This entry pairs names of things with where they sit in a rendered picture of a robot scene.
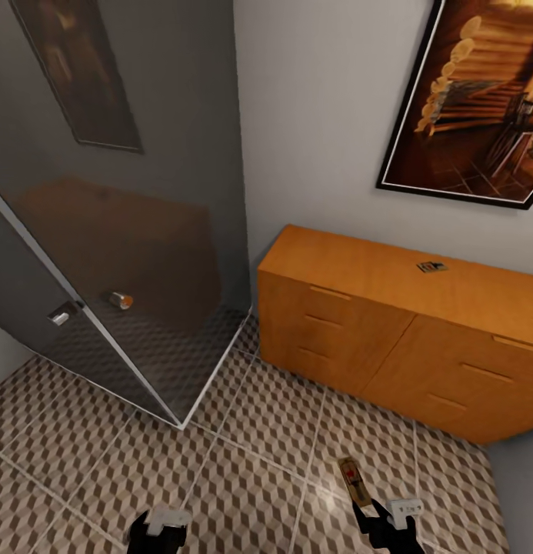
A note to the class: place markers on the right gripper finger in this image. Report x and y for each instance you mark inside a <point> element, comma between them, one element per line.
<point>381,509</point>
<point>362,519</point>

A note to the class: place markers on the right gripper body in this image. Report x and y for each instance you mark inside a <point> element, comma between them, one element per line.
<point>384,535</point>

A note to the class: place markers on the mousetrap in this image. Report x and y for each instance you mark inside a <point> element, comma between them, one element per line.
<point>433,266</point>
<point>354,482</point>

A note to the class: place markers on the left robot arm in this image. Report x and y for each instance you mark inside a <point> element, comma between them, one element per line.
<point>166,532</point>

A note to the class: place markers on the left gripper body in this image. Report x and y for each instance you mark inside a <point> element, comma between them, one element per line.
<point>165,543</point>

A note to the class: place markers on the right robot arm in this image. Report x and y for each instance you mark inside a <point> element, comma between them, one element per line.
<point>395,529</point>

